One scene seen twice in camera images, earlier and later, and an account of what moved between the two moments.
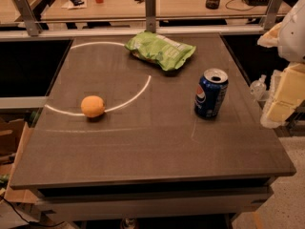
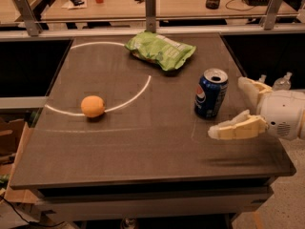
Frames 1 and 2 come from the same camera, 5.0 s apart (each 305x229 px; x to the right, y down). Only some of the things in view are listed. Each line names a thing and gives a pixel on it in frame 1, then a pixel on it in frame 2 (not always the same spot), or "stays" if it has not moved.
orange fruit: [92, 106] stays
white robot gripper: [294, 35] to [281, 112]
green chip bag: [162, 51] stays
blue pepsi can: [211, 93] stays
